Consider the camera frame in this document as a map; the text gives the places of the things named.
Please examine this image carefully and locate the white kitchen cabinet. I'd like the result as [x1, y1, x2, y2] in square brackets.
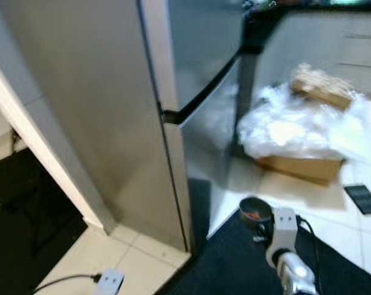
[254, 9, 371, 103]

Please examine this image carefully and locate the black cooktop counter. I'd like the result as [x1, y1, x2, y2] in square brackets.
[241, 0, 371, 14]

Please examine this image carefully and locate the tan woven package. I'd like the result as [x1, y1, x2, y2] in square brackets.
[289, 62, 356, 112]

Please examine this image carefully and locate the clear plastic wrap bundle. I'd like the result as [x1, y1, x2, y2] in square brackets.
[236, 82, 371, 163]

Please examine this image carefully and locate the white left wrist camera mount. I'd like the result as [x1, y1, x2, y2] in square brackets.
[95, 268, 125, 295]

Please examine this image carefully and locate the black flat panel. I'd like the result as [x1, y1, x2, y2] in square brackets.
[343, 184, 371, 216]

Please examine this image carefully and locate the grey fridge cabinet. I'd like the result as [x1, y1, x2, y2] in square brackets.
[0, 0, 191, 254]

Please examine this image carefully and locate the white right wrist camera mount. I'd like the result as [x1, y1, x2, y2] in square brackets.
[265, 206, 299, 269]

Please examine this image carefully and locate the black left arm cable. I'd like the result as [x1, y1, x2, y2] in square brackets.
[31, 273, 102, 295]

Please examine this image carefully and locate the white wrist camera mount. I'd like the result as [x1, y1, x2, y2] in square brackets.
[265, 206, 299, 269]
[95, 268, 125, 295]

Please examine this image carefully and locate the brown cardboard box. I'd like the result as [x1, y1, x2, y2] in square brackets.
[256, 154, 347, 186]

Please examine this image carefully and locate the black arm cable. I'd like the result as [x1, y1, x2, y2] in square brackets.
[296, 217, 322, 278]
[31, 273, 102, 295]

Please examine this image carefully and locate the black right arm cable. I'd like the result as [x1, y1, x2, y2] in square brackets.
[296, 217, 322, 278]

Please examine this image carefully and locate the black floor mat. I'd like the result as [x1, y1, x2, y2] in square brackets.
[0, 146, 89, 295]
[152, 195, 371, 295]

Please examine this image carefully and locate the dark grey bowl with handle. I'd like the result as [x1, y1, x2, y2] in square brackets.
[238, 196, 274, 230]

